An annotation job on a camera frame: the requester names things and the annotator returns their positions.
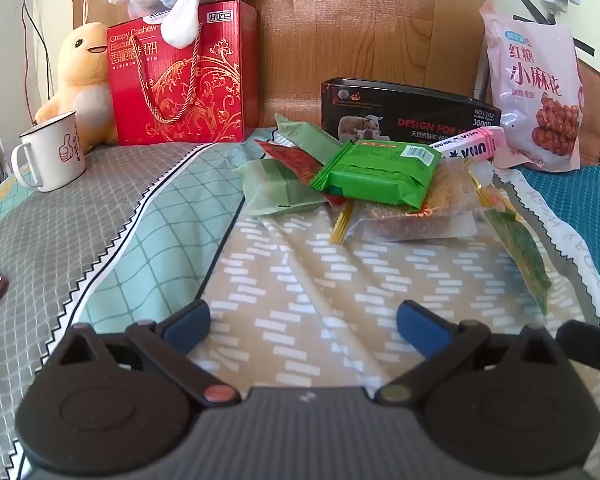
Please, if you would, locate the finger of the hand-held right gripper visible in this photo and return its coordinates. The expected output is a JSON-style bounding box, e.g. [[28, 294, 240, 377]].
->
[[556, 319, 600, 377]]

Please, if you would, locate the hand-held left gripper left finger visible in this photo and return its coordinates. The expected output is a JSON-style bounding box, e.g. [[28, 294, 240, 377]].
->
[[45, 299, 242, 408]]

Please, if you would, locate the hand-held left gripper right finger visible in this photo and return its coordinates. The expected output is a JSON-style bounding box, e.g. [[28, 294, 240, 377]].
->
[[375, 300, 568, 406]]

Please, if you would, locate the clear round cake packet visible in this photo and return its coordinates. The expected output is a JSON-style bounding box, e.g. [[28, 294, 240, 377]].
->
[[330, 160, 481, 246]]

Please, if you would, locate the green and yellow snack packet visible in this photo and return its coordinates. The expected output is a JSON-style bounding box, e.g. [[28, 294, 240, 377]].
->
[[482, 205, 553, 317]]

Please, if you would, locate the pale green pastry packet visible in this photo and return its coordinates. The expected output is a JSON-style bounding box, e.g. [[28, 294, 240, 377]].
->
[[272, 114, 351, 166], [235, 159, 331, 218]]

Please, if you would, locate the green wafer packet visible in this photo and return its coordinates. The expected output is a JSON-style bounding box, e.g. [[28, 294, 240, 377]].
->
[[310, 139, 442, 211]]

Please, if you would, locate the pink candy box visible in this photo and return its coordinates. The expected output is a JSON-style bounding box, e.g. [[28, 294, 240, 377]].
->
[[427, 126, 506, 165]]

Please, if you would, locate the red snack packet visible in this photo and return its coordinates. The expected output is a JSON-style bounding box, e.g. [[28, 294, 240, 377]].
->
[[255, 140, 347, 207]]

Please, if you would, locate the black printed box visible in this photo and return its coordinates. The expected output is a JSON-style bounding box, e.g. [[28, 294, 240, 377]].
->
[[321, 78, 502, 148]]

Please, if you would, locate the teal patterned mat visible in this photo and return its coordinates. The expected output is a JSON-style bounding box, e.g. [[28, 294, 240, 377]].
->
[[517, 164, 600, 301]]

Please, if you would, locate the brown cushion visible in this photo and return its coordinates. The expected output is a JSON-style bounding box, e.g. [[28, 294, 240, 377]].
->
[[575, 57, 600, 167]]

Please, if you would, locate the white enamel mug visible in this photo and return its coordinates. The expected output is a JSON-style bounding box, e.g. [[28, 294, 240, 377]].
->
[[11, 111, 87, 192]]

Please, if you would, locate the red gift box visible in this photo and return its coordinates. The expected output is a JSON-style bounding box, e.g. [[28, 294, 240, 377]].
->
[[105, 0, 259, 147]]

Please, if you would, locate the large pink snack bag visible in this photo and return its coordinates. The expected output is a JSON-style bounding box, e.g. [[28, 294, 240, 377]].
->
[[480, 1, 583, 173]]

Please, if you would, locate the yellow duck plush toy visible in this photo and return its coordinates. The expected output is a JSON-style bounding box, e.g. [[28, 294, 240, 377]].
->
[[34, 22, 120, 153]]

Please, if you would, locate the wooden headboard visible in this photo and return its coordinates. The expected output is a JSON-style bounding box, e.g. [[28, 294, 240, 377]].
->
[[77, 0, 486, 131]]

